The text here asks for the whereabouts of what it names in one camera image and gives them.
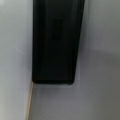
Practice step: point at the black whiteboard eraser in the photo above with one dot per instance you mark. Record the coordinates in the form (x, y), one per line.
(56, 35)

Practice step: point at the white whiteboard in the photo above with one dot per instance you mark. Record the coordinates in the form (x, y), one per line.
(15, 58)

